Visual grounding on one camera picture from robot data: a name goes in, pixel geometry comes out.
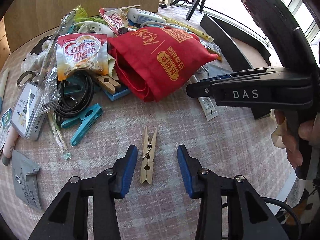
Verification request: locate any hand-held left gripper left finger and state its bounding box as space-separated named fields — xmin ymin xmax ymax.
xmin=29 ymin=144 xmax=138 ymax=240

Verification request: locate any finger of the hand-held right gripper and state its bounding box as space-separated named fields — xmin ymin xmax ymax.
xmin=186 ymin=80 xmax=221 ymax=100
xmin=197 ymin=67 xmax=275 ymax=83

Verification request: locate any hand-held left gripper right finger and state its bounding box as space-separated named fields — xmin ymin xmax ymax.
xmin=177 ymin=144 xmax=290 ymax=240

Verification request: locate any wooden clothespin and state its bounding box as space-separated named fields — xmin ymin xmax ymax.
xmin=139 ymin=126 xmax=157 ymax=184
xmin=96 ymin=74 xmax=122 ymax=94

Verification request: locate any black framed container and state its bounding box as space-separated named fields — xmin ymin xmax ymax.
xmin=199 ymin=13 xmax=272 ymax=67

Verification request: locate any red cloth bag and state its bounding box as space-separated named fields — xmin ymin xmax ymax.
xmin=107 ymin=26 xmax=218 ymax=103

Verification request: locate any coffee creamer sachet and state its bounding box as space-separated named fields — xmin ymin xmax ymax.
xmin=99 ymin=7 xmax=130 ymax=36
xmin=56 ymin=31 xmax=110 ymax=82

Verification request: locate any person's right hand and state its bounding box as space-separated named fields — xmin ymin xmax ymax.
xmin=274 ymin=110 xmax=316 ymax=170

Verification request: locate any blue grey packet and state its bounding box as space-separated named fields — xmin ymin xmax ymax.
xmin=207 ymin=64 xmax=229 ymax=78

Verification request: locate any narrow white sachet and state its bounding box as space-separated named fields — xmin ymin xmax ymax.
xmin=197 ymin=96 xmax=218 ymax=121

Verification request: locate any orange black snack packet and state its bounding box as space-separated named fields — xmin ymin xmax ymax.
xmin=200 ymin=41 xmax=223 ymax=62

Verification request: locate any pink plaid tablecloth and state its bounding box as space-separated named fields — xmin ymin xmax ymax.
xmin=0 ymin=5 xmax=300 ymax=240

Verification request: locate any long yellow packet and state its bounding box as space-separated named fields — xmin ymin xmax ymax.
xmin=162 ymin=16 xmax=215 ymax=43

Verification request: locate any blue plastic clothes peg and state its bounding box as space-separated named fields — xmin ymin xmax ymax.
xmin=61 ymin=103 xmax=103 ymax=147
xmin=60 ymin=76 xmax=84 ymax=96

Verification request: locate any light blue plastic tray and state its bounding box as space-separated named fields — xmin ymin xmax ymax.
xmin=104 ymin=86 xmax=132 ymax=102

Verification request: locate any black tripod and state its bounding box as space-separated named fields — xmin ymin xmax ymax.
xmin=172 ymin=0 xmax=215 ymax=20

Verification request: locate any pale yellow lens cloth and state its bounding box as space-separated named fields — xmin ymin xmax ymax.
xmin=107 ymin=55 xmax=120 ymax=80

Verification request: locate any star print tissue pack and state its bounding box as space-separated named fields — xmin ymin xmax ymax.
xmin=127 ymin=7 xmax=167 ymax=25

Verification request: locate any grey foil sachet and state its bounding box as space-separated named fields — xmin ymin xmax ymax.
xmin=11 ymin=150 xmax=42 ymax=210

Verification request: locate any pink tube grey cap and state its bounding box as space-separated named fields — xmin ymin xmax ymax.
xmin=1 ymin=127 xmax=19 ymax=167

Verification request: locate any white plastic bag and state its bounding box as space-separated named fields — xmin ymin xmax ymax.
xmin=21 ymin=41 xmax=50 ymax=70

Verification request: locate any wooden slat panel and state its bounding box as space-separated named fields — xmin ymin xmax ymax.
xmin=0 ymin=12 xmax=37 ymax=55

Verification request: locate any coiled black cable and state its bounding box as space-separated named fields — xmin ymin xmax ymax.
xmin=54 ymin=71 xmax=95 ymax=118

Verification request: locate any thin black cable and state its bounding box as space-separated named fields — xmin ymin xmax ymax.
xmin=220 ymin=196 xmax=300 ymax=240

